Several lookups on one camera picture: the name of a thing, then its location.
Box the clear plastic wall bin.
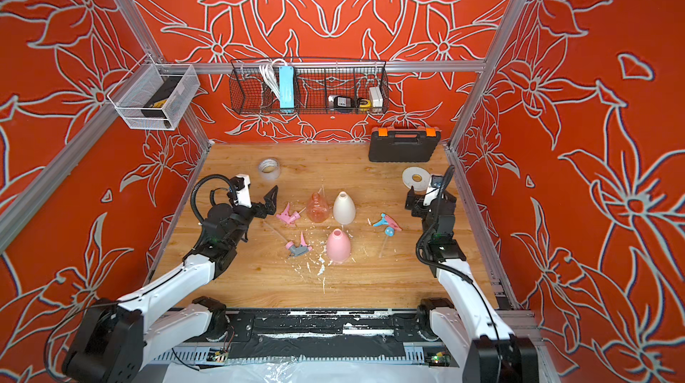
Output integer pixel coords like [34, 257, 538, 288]
[107, 64, 200, 131]

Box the light blue box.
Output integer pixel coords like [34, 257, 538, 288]
[278, 66, 295, 113]

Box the black wire basket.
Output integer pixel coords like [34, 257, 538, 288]
[228, 58, 390, 116]

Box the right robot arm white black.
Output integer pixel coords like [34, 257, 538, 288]
[405, 165, 541, 382]

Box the white tape roll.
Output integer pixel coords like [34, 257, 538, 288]
[401, 167, 432, 192]

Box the pink blue spray nozzle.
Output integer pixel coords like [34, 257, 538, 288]
[370, 213, 402, 238]

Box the transparent pink spray bottle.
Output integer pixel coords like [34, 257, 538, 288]
[306, 192, 331, 224]

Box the white spray bottle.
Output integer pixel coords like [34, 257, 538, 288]
[333, 191, 356, 225]

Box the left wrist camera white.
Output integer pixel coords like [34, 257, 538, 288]
[233, 174, 252, 208]

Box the black yellow tape measure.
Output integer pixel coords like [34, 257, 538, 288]
[357, 99, 372, 112]

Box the white small box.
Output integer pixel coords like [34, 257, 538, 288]
[369, 86, 384, 112]

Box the opaque pink spray bottle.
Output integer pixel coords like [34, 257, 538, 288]
[326, 229, 351, 264]

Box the pink grey spray nozzle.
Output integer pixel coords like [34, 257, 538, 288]
[285, 231, 313, 257]

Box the white cable bundle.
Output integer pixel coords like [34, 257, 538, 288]
[259, 63, 282, 99]

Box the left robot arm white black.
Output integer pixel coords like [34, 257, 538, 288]
[62, 174, 278, 382]

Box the clear tape roll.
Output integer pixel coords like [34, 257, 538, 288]
[258, 158, 281, 182]

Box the black orange tool case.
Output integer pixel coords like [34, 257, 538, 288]
[369, 127, 442, 163]

